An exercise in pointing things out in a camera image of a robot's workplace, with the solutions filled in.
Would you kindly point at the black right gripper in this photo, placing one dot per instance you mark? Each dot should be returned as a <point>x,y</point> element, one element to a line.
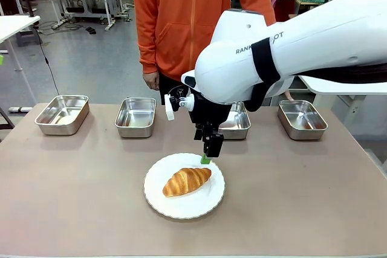
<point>208,110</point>

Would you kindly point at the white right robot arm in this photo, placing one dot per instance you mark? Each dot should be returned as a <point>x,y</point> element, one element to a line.
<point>317,37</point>

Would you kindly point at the rectangular steel container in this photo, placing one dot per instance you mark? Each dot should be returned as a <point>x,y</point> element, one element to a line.
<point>305,134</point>
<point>134,132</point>
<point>239,133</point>
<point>60,129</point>

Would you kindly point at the golden croissant bread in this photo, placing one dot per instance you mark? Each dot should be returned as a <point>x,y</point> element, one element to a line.
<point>186,181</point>

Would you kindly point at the person's right hand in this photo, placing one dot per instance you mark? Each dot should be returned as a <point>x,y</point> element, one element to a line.
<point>151,80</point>

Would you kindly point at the person's left hand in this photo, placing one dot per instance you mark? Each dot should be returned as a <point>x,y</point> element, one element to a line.
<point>289,95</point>

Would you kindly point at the small white table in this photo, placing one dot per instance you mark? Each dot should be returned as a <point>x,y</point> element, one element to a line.
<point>15,25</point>

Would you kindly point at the black trousers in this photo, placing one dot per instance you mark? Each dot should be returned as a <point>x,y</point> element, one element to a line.
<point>169,92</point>

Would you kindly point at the white floor power strip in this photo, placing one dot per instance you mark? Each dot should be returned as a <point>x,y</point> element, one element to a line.
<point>59,24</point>

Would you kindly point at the white scalloped plate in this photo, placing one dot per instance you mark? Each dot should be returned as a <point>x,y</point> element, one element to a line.
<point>181,208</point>

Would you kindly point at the black floor pedal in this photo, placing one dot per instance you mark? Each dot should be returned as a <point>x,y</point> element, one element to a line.
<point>90,30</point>

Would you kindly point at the orange zip hoodie torso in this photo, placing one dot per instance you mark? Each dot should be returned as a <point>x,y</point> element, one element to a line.
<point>172,28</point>

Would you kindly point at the large white table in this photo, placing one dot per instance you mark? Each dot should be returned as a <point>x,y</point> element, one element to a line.
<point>347,89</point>

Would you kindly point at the dark red cloth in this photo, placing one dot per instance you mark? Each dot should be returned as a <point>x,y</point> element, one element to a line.
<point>284,10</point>

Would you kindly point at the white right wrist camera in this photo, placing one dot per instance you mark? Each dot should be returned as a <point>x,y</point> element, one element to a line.
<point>169,110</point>

